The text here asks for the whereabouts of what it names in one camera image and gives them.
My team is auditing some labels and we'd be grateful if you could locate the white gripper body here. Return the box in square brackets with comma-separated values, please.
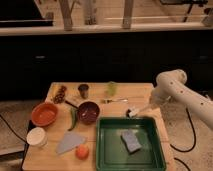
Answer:
[149, 86, 170, 109]

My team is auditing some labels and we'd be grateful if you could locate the white handled dish brush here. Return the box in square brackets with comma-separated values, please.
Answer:
[126, 105, 150, 118]

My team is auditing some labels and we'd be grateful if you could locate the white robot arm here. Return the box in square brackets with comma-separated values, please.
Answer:
[149, 69, 213, 131]

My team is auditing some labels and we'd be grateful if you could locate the purple bowl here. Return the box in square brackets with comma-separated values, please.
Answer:
[77, 101, 100, 124]

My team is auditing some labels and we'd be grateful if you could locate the orange bowl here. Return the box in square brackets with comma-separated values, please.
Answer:
[31, 102, 58, 127]

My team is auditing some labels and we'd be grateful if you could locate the green translucent cup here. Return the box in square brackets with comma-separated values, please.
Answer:
[106, 81, 117, 97]

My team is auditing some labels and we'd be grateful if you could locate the blue sponge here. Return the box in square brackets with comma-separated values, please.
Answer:
[121, 129, 141, 153]

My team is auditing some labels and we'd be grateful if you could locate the green plastic tray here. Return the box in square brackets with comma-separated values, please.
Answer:
[96, 117, 166, 171]

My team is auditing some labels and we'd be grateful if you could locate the dark metal cup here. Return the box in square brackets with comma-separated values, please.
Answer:
[78, 84, 89, 99]

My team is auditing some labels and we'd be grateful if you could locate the green chili pepper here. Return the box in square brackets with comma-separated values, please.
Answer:
[68, 108, 77, 131]

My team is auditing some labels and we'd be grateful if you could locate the black spoon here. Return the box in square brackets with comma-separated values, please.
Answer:
[64, 100, 78, 109]

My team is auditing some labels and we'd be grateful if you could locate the orange fruit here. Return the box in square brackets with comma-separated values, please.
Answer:
[75, 144, 89, 160]

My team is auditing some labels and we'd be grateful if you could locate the light blue cloth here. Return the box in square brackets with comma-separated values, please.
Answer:
[56, 131, 86, 154]

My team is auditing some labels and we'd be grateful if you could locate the white cup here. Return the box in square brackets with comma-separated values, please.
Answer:
[26, 127, 47, 147]

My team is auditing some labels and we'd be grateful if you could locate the black cable right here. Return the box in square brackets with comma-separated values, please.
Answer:
[169, 107, 198, 171]

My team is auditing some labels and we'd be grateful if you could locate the black cable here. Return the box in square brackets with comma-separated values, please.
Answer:
[169, 107, 198, 171]
[0, 114, 31, 171]

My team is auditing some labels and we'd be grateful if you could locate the black cable left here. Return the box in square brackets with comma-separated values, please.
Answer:
[0, 114, 31, 171]

